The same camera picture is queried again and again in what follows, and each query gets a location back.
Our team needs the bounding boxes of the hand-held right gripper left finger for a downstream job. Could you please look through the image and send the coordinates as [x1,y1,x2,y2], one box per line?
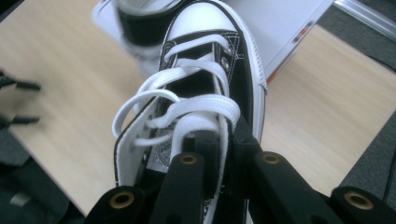
[181,130,220,200]

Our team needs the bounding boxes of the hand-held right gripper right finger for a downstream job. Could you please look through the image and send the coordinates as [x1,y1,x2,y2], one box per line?
[230,115,262,200]

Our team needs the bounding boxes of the black white canvas sneaker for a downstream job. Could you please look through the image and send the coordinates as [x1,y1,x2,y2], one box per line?
[111,0,268,224]
[111,0,189,49]

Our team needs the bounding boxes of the long black floor cable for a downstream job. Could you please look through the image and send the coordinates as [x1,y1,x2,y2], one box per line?
[382,146,396,203]

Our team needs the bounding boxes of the aluminium floor rail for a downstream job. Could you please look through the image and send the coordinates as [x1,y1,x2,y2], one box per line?
[332,0,396,42]

